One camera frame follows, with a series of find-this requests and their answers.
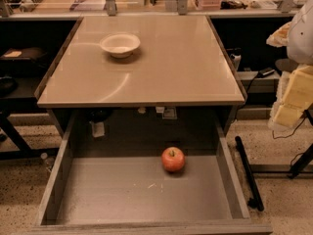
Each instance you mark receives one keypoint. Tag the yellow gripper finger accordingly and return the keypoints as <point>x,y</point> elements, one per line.
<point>280,37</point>
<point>294,96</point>

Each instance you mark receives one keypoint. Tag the red apple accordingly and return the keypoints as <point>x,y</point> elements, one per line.
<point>173,159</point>

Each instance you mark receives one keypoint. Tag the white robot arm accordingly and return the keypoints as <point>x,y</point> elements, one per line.
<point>300,46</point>

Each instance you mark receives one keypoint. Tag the grey counter cabinet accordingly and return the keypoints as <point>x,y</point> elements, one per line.
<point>180,62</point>

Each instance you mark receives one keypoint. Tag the open grey drawer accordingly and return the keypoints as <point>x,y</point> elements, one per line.
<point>116,185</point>

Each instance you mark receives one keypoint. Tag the black phone device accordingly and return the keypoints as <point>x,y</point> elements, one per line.
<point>265,72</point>

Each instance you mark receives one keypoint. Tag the white paper bowl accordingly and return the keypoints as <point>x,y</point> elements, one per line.
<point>120,45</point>

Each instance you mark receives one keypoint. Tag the white paper tag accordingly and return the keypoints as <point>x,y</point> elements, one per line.
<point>98,129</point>

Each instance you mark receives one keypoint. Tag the clear plastic bottle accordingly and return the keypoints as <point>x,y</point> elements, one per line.
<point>48,161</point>

